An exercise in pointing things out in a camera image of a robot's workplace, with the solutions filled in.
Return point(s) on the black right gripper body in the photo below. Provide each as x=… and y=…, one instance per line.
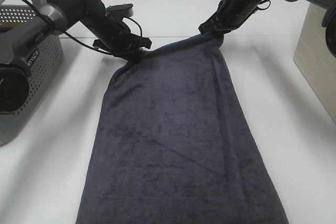
x=233, y=13

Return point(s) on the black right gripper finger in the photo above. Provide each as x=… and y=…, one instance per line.
x=208, y=26
x=218, y=32

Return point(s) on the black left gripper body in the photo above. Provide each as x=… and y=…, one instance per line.
x=114, y=33

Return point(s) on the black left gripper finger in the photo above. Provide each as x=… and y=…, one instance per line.
x=138, y=42
x=133, y=55

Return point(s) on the dark grey towel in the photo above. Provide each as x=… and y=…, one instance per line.
x=173, y=145

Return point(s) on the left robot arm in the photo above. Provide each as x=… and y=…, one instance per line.
x=74, y=11

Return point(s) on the grey perforated plastic basket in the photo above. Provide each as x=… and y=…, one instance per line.
x=31, y=77

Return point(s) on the beige fabric storage box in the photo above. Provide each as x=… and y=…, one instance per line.
x=314, y=60

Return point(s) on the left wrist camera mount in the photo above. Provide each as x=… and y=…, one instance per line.
x=121, y=11

